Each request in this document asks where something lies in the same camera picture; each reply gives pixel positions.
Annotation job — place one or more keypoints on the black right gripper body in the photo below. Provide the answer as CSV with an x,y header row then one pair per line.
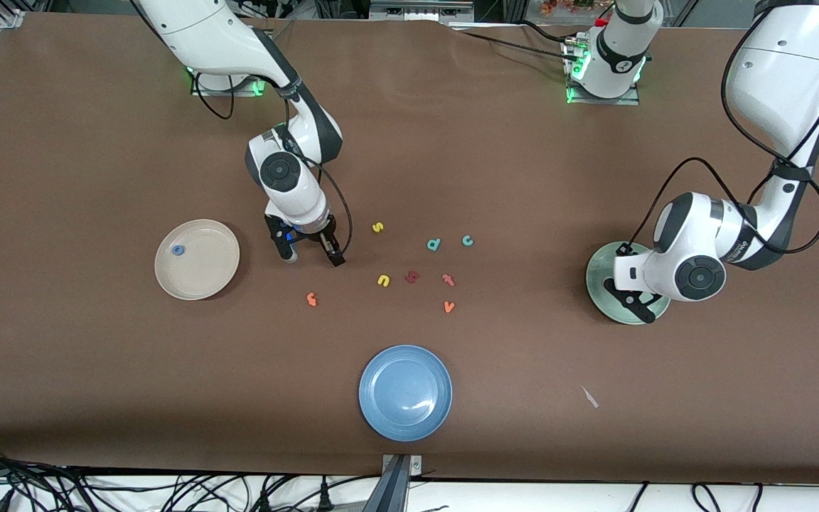
x,y
325,240

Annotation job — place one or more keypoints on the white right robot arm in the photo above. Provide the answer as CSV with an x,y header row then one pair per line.
x,y
203,35

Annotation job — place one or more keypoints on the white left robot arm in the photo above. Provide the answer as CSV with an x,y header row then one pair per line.
x,y
779,71

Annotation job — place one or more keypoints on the dark red foam letter k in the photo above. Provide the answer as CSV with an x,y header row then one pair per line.
x,y
413,276

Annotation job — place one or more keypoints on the teal foam letter d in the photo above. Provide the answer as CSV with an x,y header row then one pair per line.
x,y
432,246

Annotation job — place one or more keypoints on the red foam letter t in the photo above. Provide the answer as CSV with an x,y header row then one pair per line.
x,y
448,279

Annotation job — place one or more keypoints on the brown table mat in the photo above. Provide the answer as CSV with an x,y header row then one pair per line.
x,y
409,142

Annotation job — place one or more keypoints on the beige round plate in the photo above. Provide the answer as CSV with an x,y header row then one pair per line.
x,y
197,274

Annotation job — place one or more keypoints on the blue round plate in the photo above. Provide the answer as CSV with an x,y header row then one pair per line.
x,y
405,392

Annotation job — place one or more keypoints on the grey electronics box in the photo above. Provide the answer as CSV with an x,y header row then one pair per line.
x,y
420,10

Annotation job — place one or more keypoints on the light green round plate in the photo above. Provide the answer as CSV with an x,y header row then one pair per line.
x,y
596,274

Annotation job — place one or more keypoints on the small white paper scrap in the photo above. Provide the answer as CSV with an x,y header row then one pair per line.
x,y
589,397

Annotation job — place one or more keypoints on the orange flower decoration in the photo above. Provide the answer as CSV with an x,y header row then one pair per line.
x,y
573,6

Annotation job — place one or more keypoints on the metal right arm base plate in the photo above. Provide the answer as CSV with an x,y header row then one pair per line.
x,y
246,91

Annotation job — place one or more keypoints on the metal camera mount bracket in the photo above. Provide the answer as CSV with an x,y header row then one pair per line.
x,y
392,491

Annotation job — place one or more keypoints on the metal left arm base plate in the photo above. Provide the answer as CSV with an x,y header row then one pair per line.
x,y
601,101

